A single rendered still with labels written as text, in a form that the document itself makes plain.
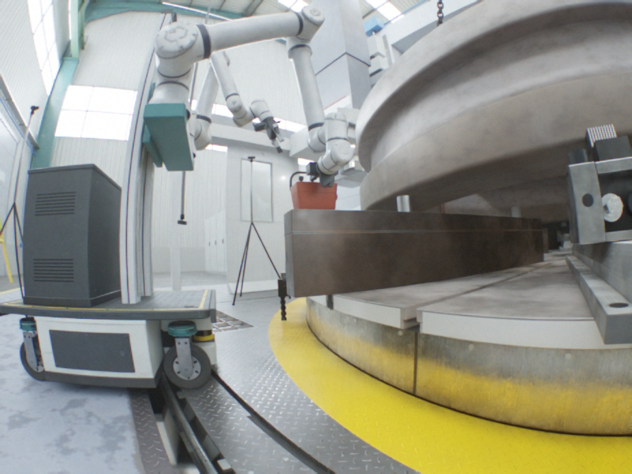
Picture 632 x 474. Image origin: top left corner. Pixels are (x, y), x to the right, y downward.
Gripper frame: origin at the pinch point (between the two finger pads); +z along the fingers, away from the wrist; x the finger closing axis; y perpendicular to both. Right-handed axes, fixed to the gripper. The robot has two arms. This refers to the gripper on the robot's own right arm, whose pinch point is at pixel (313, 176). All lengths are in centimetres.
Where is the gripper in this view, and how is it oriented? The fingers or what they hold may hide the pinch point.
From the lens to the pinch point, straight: 133.2
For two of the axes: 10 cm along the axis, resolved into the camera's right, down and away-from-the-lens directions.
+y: -0.5, -10.0, 0.7
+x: -9.4, 0.2, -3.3
